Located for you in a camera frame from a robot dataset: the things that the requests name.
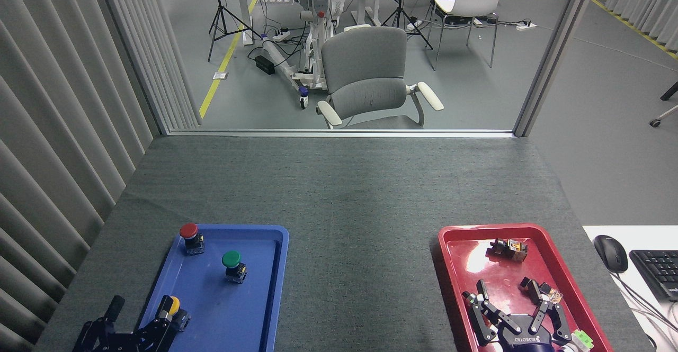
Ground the red push button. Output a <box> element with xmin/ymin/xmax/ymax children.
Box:
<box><xmin>179</xmin><ymin>223</ymin><xmax>206</xmax><ymax>256</ymax></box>

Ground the white desk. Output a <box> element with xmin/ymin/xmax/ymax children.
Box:
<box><xmin>583</xmin><ymin>225</ymin><xmax>678</xmax><ymax>352</ymax></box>

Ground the blue plastic tray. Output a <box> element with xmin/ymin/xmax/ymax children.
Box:
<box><xmin>129</xmin><ymin>224</ymin><xmax>290</xmax><ymax>352</ymax></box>

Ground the black switch with orange block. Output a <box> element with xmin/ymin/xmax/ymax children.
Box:
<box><xmin>519</xmin><ymin>277</ymin><xmax>563</xmax><ymax>305</ymax></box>
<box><xmin>488</xmin><ymin>238</ymin><xmax>529</xmax><ymax>263</ymax></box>

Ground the black keyboard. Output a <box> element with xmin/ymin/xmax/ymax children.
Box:
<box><xmin>629</xmin><ymin>250</ymin><xmax>678</xmax><ymax>303</ymax></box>

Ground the grey office chair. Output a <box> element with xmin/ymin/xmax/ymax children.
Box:
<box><xmin>316</xmin><ymin>26</ymin><xmax>444</xmax><ymax>130</ymax></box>

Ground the black tripod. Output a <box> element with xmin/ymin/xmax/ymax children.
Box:
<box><xmin>208</xmin><ymin>0</ymin><xmax>263</xmax><ymax>62</ymax></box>
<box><xmin>381</xmin><ymin>0</ymin><xmax>433</xmax><ymax>50</ymax></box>

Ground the green and white switch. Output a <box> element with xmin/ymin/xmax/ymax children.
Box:
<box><xmin>559</xmin><ymin>330</ymin><xmax>595</xmax><ymax>352</ymax></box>

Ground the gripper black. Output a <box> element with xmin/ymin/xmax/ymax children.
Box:
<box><xmin>73</xmin><ymin>295</ymin><xmax>179</xmax><ymax>352</ymax></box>
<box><xmin>462</xmin><ymin>279</ymin><xmax>573</xmax><ymax>352</ymax></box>

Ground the grey mouse cable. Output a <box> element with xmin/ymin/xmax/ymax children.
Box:
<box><xmin>614</xmin><ymin>272</ymin><xmax>678</xmax><ymax>337</ymax></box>

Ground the grey pleated curtain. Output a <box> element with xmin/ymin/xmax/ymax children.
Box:
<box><xmin>0</xmin><ymin>0</ymin><xmax>202</xmax><ymax>352</ymax></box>
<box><xmin>605</xmin><ymin>0</ymin><xmax>678</xmax><ymax>59</ymax></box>

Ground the black chair base with caster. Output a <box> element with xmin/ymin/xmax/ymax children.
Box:
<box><xmin>649</xmin><ymin>81</ymin><xmax>678</xmax><ymax>128</ymax></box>

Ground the green push button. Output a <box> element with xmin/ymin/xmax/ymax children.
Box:
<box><xmin>221</xmin><ymin>250</ymin><xmax>248</xmax><ymax>285</ymax></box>

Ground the white stand on wheels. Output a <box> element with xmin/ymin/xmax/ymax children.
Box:
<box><xmin>262</xmin><ymin>0</ymin><xmax>372</xmax><ymax>110</ymax></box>

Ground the black computer mouse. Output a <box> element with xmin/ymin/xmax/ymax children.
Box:
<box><xmin>593</xmin><ymin>234</ymin><xmax>629</xmax><ymax>274</ymax></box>

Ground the yellow push button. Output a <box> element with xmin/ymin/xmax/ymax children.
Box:
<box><xmin>159</xmin><ymin>296</ymin><xmax>191</xmax><ymax>332</ymax></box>

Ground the red plastic tray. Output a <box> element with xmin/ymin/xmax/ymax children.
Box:
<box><xmin>438</xmin><ymin>223</ymin><xmax>614</xmax><ymax>352</ymax></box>

